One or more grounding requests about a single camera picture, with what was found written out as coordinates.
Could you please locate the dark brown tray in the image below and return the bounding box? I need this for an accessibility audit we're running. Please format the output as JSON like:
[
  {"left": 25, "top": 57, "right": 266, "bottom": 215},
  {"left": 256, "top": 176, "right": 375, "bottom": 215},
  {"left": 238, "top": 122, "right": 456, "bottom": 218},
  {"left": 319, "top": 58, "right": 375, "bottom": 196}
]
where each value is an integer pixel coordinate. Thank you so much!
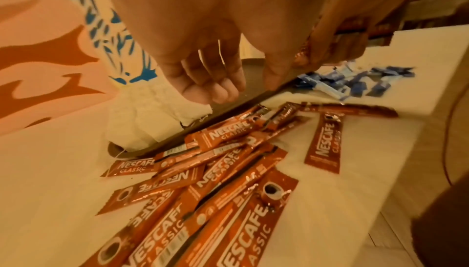
[{"left": 107, "top": 57, "right": 313, "bottom": 160}]

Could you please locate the person's left hand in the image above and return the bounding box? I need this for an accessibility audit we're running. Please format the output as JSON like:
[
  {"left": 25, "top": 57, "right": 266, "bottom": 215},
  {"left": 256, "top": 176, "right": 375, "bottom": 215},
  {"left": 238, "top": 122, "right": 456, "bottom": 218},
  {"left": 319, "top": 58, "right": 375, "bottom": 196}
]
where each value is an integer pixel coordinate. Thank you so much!
[{"left": 99, "top": 0, "right": 331, "bottom": 106}]

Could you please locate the pile of blue sugar sachets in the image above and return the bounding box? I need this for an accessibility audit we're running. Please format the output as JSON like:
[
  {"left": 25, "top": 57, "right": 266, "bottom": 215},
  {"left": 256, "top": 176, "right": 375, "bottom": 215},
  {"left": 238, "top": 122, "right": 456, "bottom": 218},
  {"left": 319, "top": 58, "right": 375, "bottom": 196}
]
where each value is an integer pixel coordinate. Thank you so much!
[{"left": 288, "top": 62, "right": 417, "bottom": 103}]

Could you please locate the black clothing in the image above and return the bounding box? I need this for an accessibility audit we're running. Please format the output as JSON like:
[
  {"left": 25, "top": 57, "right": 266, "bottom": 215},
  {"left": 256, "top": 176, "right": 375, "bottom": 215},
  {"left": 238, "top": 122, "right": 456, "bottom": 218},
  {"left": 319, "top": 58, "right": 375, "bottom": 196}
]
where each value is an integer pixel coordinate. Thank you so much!
[{"left": 408, "top": 170, "right": 469, "bottom": 267}]

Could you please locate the pile of red Nescafe sachets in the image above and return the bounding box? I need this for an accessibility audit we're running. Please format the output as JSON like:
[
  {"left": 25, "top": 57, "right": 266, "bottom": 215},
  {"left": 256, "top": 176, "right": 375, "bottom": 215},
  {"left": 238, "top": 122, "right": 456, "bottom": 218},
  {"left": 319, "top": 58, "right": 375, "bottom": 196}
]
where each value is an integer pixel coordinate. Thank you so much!
[{"left": 79, "top": 101, "right": 401, "bottom": 267}]

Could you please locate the row of tea bags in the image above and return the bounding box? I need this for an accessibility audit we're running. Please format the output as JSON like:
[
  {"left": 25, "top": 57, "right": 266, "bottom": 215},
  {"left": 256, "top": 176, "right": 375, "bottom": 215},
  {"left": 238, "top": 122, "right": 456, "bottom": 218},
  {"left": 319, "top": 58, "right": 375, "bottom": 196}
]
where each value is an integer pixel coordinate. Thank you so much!
[{"left": 106, "top": 76, "right": 215, "bottom": 153}]

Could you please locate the black right camera cable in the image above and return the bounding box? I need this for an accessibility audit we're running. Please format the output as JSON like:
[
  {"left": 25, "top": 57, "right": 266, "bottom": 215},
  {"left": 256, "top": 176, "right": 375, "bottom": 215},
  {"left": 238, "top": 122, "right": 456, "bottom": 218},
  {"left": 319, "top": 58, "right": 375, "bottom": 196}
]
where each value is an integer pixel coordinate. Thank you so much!
[{"left": 438, "top": 79, "right": 469, "bottom": 187}]

